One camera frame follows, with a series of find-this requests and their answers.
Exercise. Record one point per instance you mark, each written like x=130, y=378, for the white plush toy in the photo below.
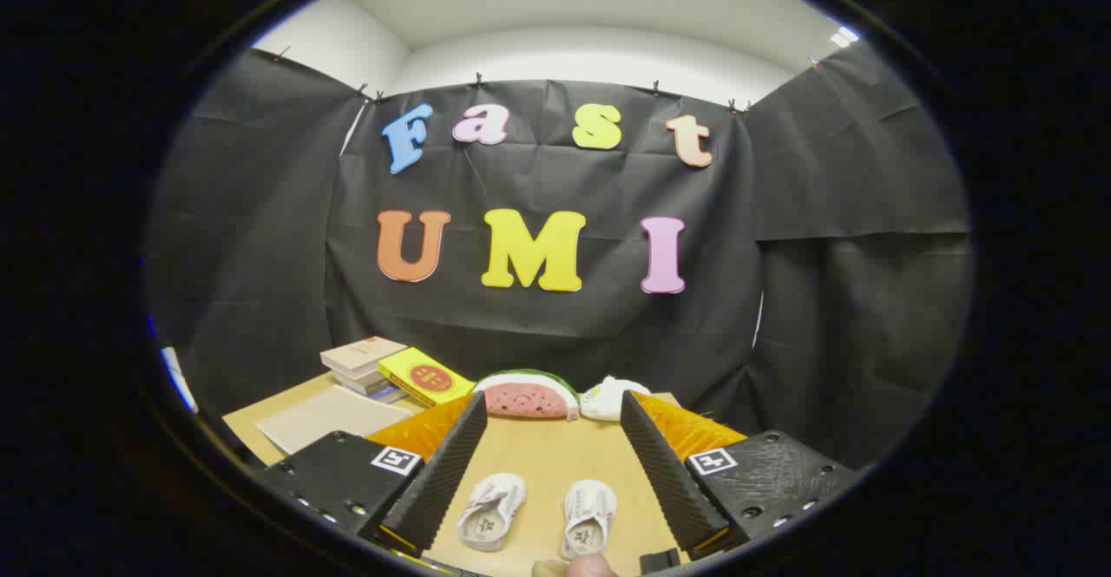
x=612, y=396

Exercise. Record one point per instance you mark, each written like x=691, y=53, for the beige book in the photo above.
x=363, y=354

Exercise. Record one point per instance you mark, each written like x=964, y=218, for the cream fabric storage box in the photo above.
x=330, y=416

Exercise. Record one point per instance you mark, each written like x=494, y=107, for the small ceiling light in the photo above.
x=844, y=36

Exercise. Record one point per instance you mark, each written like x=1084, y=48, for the white canvas shoe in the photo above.
x=490, y=508
x=588, y=516

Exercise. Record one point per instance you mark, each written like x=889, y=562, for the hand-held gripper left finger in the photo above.
x=438, y=473

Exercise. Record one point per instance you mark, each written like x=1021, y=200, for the watermelon slice plush toy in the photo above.
x=528, y=396

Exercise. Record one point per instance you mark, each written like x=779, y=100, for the yellow book with red circle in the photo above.
x=425, y=377

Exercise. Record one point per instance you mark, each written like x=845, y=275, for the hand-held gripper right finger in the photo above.
x=668, y=473

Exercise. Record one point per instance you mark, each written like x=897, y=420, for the blue book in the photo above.
x=388, y=395

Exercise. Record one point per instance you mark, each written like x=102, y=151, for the grey book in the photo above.
x=360, y=381

